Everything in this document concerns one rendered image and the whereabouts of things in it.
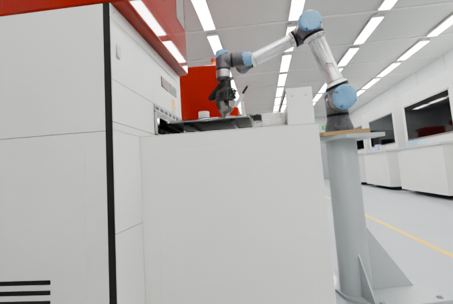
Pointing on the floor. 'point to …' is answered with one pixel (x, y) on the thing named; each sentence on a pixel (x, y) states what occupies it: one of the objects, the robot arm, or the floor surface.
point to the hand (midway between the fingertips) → (223, 116)
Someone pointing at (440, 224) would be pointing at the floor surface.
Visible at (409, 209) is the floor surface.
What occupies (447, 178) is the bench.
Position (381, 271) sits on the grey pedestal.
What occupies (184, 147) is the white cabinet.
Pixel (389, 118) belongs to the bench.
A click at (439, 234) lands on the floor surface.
